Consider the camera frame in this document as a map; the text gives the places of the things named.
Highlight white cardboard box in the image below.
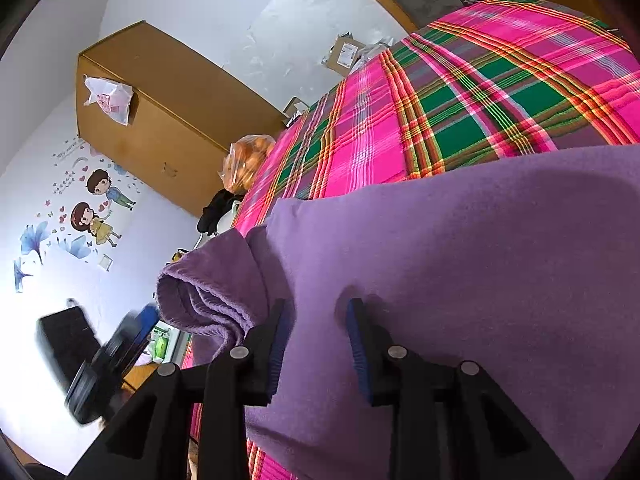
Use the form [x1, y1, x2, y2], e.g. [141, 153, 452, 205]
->
[282, 96, 311, 128]

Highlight grey plastic parcel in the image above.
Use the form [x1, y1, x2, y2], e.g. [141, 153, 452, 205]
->
[357, 36, 396, 61]

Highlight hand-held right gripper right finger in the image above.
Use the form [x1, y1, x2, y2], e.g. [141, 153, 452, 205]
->
[346, 297, 576, 480]

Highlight cartoon wall sticker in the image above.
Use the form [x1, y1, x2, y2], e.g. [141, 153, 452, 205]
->
[12, 140, 146, 293]

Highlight black cloth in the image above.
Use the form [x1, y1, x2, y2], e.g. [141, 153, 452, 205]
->
[197, 189, 246, 235]

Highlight bag of oranges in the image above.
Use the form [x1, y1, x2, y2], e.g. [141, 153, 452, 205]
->
[220, 134, 277, 195]

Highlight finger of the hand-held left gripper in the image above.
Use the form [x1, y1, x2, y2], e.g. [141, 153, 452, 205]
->
[127, 304, 163, 356]

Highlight brown cardboard box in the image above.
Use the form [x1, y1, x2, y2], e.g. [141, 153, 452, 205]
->
[320, 34, 366, 72]

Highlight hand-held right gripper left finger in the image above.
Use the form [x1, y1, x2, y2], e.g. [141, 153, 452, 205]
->
[65, 298, 293, 480]

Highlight wooden wardrobe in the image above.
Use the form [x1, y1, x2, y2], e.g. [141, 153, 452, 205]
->
[75, 20, 288, 218]

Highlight white pink plastic bag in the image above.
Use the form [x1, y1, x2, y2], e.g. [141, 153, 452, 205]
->
[82, 76, 135, 126]

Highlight pink green plaid blanket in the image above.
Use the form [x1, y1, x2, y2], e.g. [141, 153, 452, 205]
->
[180, 0, 640, 480]

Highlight purple pants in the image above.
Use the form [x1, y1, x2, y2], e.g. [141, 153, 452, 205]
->
[156, 145, 640, 480]

